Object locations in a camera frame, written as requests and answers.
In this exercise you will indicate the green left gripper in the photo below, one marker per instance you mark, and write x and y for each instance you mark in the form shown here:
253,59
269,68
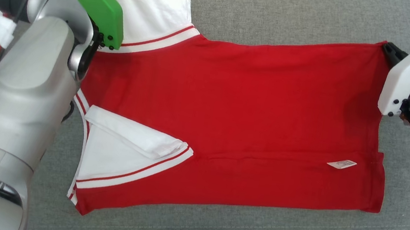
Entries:
100,8

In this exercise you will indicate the red white polo shirt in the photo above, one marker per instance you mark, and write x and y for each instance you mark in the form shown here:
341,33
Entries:
228,114

